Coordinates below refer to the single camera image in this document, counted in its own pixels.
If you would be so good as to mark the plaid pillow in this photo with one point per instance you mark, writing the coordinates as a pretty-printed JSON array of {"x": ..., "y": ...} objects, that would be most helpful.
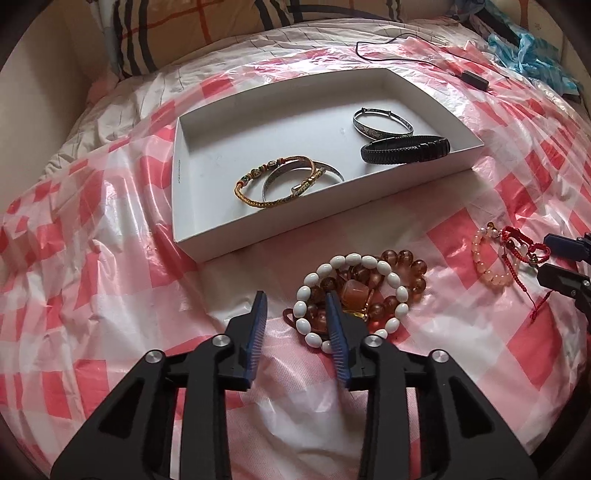
[
  {"x": 144, "y": 36},
  {"x": 393, "y": 10}
]

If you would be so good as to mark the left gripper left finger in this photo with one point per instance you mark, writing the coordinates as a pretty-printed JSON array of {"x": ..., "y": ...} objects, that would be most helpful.
[{"x": 129, "y": 435}]

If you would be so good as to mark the red white checkered plastic sheet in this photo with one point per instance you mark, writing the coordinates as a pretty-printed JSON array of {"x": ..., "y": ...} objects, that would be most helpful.
[{"x": 93, "y": 278}]

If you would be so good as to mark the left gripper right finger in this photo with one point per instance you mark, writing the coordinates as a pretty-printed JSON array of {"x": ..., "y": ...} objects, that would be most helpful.
[{"x": 462, "y": 435}]

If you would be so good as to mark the left plaid pillow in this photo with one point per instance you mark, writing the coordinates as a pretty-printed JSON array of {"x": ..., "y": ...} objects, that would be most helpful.
[{"x": 144, "y": 36}]

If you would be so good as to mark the engraved silver bangle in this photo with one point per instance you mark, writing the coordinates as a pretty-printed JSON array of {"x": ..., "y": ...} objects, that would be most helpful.
[{"x": 379, "y": 124}]

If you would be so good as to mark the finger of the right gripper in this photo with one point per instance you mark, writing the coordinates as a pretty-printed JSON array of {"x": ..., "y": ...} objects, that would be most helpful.
[
  {"x": 567, "y": 283},
  {"x": 577, "y": 250}
]

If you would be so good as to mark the right plaid pillow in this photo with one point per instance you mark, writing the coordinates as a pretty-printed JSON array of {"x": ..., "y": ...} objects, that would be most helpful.
[{"x": 393, "y": 10}]

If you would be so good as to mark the blue white plastic bag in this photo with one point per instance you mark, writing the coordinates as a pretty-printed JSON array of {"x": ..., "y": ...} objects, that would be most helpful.
[{"x": 535, "y": 59}]

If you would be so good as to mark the plain silver bangle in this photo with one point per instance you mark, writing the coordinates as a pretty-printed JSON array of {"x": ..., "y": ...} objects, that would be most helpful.
[{"x": 317, "y": 169}]

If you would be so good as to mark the white shallow cardboard box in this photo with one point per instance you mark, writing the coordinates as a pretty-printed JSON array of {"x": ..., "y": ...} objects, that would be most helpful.
[{"x": 217, "y": 144}]

